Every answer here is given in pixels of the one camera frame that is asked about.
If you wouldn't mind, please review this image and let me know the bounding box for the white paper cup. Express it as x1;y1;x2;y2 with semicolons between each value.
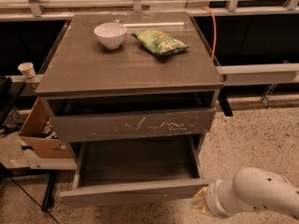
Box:
18;63;36;79

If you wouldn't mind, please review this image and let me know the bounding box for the grey metal rail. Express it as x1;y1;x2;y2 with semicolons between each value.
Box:
217;63;299;87

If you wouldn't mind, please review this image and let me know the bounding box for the grey top drawer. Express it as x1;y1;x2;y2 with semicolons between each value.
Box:
50;108;216;143

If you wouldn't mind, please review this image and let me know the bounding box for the green chip bag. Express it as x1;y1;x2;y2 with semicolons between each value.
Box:
132;29;189;56

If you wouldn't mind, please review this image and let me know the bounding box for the brown cardboard box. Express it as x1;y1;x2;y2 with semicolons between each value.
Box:
19;98;72;159

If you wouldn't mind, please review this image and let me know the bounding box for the black table leg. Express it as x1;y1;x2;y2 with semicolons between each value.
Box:
41;171;57;212

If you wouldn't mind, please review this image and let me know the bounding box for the orange cable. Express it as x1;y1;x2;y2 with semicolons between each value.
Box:
201;6;218;61

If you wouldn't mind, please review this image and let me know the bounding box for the white ceramic bowl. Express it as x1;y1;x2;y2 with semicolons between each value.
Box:
93;22;127;49

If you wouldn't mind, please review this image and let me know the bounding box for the black cable on floor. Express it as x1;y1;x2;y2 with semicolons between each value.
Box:
0;165;60;224

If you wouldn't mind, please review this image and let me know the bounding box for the grey drawer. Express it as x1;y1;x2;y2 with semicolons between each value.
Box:
50;108;216;143
61;134;208;208

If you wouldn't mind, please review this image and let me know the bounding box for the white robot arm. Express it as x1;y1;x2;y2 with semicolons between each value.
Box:
191;167;299;220

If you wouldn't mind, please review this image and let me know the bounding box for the grey drawer cabinet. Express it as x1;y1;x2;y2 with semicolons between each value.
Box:
35;10;225;161

